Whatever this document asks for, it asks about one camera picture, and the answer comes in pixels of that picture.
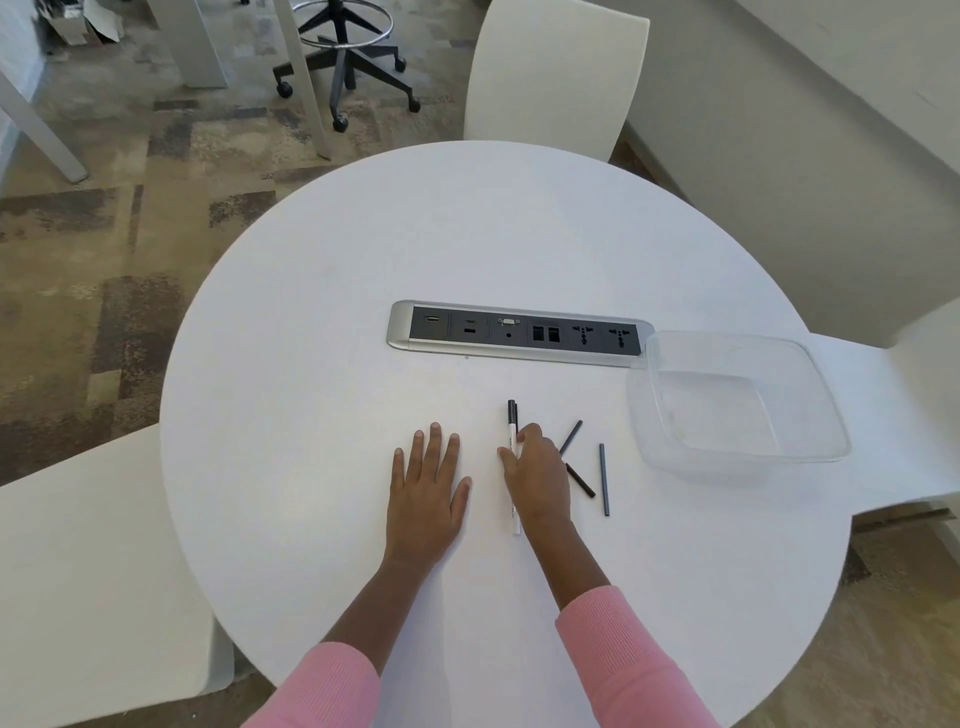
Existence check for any wide white desk leg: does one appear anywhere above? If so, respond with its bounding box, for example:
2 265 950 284
146 0 230 90

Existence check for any white pen with black cap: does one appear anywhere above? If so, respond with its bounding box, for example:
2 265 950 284
506 399 523 538

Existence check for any person's left hand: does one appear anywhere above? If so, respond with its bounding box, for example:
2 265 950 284
383 422 474 568

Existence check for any black stool with foot ring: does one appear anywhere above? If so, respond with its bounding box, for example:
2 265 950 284
272 0 423 134

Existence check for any person's right hand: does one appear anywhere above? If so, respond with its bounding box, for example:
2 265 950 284
497 422 575 528

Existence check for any cardboard box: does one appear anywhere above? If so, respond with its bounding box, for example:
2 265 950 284
33 0 125 48

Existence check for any person's left forearm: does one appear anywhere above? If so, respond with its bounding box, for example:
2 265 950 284
243 554 448 728

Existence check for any thin white desk leg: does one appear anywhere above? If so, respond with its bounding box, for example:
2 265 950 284
271 0 334 161

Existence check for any person's right forearm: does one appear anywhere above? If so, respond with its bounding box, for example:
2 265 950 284
524 517 721 728

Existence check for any grey desk leg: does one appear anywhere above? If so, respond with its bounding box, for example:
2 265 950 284
0 71 90 185

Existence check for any clear plastic container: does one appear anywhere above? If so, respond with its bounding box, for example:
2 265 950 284
626 329 853 481

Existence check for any silver power socket panel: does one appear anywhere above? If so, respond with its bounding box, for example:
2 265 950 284
386 299 656 370

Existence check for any white chair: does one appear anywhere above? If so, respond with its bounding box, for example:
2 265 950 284
462 0 652 165
0 423 235 728
806 296 960 519

